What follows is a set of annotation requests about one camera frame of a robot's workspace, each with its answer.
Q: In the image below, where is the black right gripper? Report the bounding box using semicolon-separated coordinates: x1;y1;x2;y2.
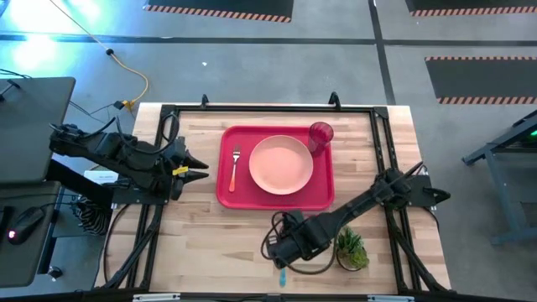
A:
267;211;333;270

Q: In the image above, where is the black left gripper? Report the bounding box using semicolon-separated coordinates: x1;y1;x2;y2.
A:
159;136;210;201

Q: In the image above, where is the fork with orange handle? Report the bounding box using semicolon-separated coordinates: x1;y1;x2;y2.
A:
228;144;242;194

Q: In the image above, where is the pink plate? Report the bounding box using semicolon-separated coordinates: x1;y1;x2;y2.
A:
248;134;315;196

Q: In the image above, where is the red translucent cup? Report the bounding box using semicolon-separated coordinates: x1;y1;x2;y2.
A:
308;121;335;159

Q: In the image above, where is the red plastic tray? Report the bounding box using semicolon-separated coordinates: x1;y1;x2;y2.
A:
215;124;336;211

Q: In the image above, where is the small green potted plant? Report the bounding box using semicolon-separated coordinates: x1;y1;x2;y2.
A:
335;226;371;273

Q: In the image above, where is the white printed label card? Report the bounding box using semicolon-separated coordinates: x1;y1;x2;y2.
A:
83;169;119;186

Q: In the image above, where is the black flat beam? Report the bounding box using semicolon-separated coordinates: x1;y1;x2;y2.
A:
44;159;115;207

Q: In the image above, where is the black hazard-striped floor mat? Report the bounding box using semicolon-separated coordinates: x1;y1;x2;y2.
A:
425;55;537;106
143;0;295;23
404;0;537;18

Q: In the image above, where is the dark grey desk top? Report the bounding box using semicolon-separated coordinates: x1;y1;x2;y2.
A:
0;76;77;185
0;180;63;289

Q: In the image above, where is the black computer mouse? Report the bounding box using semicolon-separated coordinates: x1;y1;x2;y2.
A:
7;206;46;246

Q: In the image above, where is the grey-blue metal stand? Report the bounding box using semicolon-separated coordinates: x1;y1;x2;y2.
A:
461;109;537;246

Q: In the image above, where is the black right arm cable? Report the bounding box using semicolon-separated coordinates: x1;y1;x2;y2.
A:
259;211;339;277

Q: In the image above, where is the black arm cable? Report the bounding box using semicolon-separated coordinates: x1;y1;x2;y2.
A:
259;211;339;277
115;112;181;155

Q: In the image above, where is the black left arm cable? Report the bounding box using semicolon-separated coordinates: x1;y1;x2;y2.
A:
115;112;181;155

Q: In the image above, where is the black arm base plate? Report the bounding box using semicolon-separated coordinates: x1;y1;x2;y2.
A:
403;174;452;209
111;186;169;206

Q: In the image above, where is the yellow extension cable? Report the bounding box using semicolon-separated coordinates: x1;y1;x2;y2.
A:
49;0;150;112

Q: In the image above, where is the black aluminium table frame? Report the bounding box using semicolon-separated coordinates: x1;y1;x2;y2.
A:
96;102;452;294

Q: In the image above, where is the silver metal bracket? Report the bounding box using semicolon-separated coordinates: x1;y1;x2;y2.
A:
368;294;415;302
133;293;181;302

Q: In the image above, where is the black ribbed bracket stack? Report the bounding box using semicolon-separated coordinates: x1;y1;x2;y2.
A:
71;195;113;237

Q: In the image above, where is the thin black power cable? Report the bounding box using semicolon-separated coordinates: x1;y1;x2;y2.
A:
66;99;127;125

